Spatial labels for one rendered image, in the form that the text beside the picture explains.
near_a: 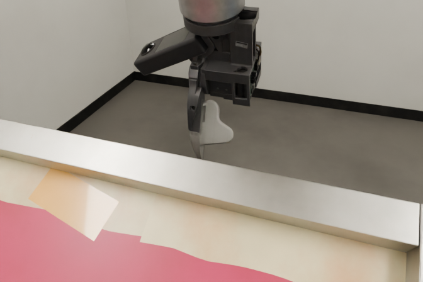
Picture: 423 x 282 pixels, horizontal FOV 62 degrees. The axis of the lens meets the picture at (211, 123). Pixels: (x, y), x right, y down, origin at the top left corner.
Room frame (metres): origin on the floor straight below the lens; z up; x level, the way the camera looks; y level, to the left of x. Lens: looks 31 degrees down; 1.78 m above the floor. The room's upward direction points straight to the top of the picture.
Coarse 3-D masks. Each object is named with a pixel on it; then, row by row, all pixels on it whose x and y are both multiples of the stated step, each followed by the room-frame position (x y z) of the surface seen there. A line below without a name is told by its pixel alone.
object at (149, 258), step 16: (144, 256) 0.24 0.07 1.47; (160, 256) 0.24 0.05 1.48; (176, 256) 0.24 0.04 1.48; (192, 256) 0.24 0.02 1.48; (144, 272) 0.23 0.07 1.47; (160, 272) 0.23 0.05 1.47; (176, 272) 0.23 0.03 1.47; (192, 272) 0.22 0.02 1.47; (208, 272) 0.22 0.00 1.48; (224, 272) 0.22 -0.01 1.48; (240, 272) 0.22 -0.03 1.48; (256, 272) 0.22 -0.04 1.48
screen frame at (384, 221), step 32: (0, 128) 0.37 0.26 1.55; (32, 128) 0.36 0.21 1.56; (32, 160) 0.34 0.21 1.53; (64, 160) 0.32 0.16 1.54; (96, 160) 0.31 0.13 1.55; (128, 160) 0.31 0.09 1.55; (160, 160) 0.30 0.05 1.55; (192, 160) 0.30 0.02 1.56; (160, 192) 0.29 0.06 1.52; (192, 192) 0.27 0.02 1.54; (224, 192) 0.26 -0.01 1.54; (256, 192) 0.26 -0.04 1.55; (288, 192) 0.25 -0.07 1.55; (320, 192) 0.25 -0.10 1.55; (352, 192) 0.25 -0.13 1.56; (288, 224) 0.25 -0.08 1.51; (320, 224) 0.23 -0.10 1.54; (352, 224) 0.22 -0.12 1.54; (384, 224) 0.22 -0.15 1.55; (416, 224) 0.22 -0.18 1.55; (416, 256) 0.20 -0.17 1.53
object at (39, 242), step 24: (0, 216) 0.30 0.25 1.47; (24, 216) 0.30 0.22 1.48; (48, 216) 0.29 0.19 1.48; (0, 240) 0.27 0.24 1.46; (24, 240) 0.27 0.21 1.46; (48, 240) 0.27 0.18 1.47; (72, 240) 0.26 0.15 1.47; (96, 240) 0.26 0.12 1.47; (120, 240) 0.26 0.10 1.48; (0, 264) 0.25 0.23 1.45; (24, 264) 0.25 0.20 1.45; (48, 264) 0.25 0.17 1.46; (72, 264) 0.24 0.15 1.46; (96, 264) 0.24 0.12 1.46; (120, 264) 0.24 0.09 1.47
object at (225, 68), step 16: (240, 16) 0.42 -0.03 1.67; (256, 16) 0.41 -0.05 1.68; (192, 32) 0.40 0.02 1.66; (208, 32) 0.39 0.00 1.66; (224, 32) 0.39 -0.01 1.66; (240, 32) 0.40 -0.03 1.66; (208, 48) 0.42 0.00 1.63; (224, 48) 0.42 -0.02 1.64; (240, 48) 0.40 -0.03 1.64; (256, 48) 0.42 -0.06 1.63; (192, 64) 0.42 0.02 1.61; (208, 64) 0.42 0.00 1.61; (224, 64) 0.41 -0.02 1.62; (240, 64) 0.41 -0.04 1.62; (256, 64) 0.43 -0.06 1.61; (208, 80) 0.41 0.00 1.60; (224, 80) 0.40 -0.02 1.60; (240, 80) 0.40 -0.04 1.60; (256, 80) 0.43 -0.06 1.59; (224, 96) 0.42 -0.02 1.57; (240, 96) 0.41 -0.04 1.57
